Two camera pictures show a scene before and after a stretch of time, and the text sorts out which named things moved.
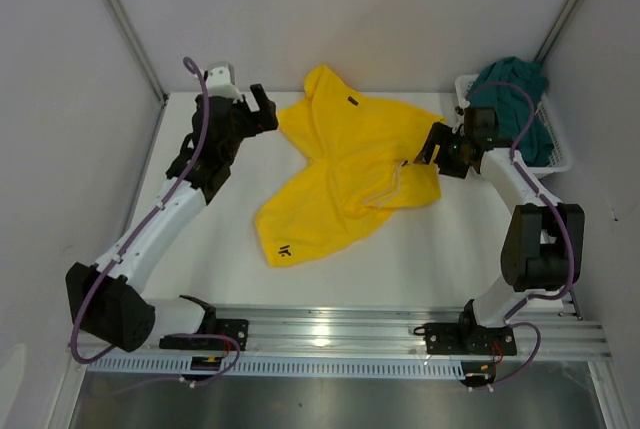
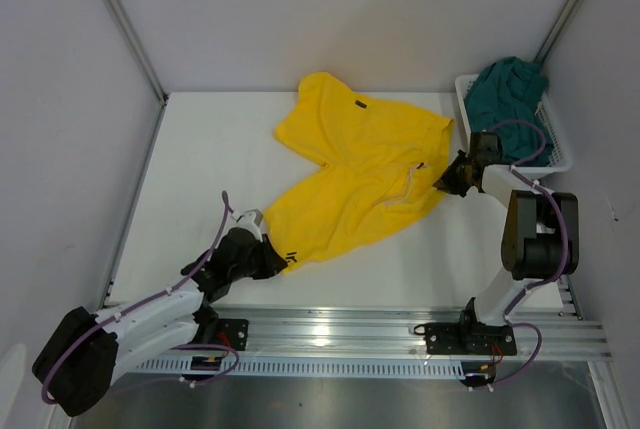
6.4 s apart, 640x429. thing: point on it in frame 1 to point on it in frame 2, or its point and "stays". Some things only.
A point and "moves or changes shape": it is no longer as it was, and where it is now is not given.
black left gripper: [261, 121] to [273, 263]
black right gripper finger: [438, 133] to [458, 159]
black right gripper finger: [428, 150] to [454, 179]
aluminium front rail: [386, 333] stays
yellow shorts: [361, 162] moves or changes shape
